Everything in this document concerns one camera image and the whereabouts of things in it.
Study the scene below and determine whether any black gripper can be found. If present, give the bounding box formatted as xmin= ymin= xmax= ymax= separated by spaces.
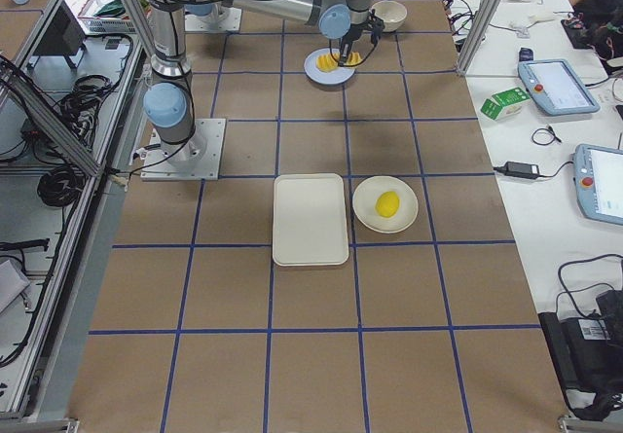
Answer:
xmin=339 ymin=9 xmax=385 ymax=66

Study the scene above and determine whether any blue plate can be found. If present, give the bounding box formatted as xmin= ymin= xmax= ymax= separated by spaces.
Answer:
xmin=304 ymin=48 xmax=355 ymax=86

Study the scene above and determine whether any white plate with lemon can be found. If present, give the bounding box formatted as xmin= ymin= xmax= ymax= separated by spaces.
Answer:
xmin=352 ymin=176 xmax=419 ymax=234

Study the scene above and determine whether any white bowl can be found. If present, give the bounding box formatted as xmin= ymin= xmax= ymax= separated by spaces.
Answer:
xmin=372 ymin=0 xmax=408 ymax=33

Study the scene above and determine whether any green white carton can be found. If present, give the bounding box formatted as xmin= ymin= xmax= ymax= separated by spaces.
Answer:
xmin=480 ymin=87 xmax=530 ymax=121

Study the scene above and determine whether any yellow lemon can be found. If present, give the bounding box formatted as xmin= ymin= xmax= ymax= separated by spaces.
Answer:
xmin=375 ymin=191 xmax=400 ymax=219

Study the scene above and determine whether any white rectangular tray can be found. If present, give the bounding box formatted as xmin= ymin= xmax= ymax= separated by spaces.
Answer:
xmin=273 ymin=173 xmax=349 ymax=267

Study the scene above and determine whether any upper teach pendant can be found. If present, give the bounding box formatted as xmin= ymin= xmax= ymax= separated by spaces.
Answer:
xmin=517 ymin=59 xmax=601 ymax=116

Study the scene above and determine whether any teach pendant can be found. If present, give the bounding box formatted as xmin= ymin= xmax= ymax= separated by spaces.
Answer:
xmin=573 ymin=144 xmax=622 ymax=225
xmin=517 ymin=59 xmax=601 ymax=116

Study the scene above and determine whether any black power adapter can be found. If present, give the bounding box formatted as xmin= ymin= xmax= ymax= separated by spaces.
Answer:
xmin=494 ymin=161 xmax=540 ymax=180

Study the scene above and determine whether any lower teach pendant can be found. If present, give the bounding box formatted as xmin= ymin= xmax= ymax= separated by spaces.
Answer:
xmin=573 ymin=144 xmax=622 ymax=225

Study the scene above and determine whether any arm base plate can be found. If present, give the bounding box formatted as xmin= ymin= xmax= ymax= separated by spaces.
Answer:
xmin=139 ymin=118 xmax=226 ymax=181
xmin=185 ymin=8 xmax=241 ymax=34

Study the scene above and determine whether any aluminium frame post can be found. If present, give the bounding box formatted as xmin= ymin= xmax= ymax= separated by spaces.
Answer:
xmin=457 ymin=0 xmax=501 ymax=76

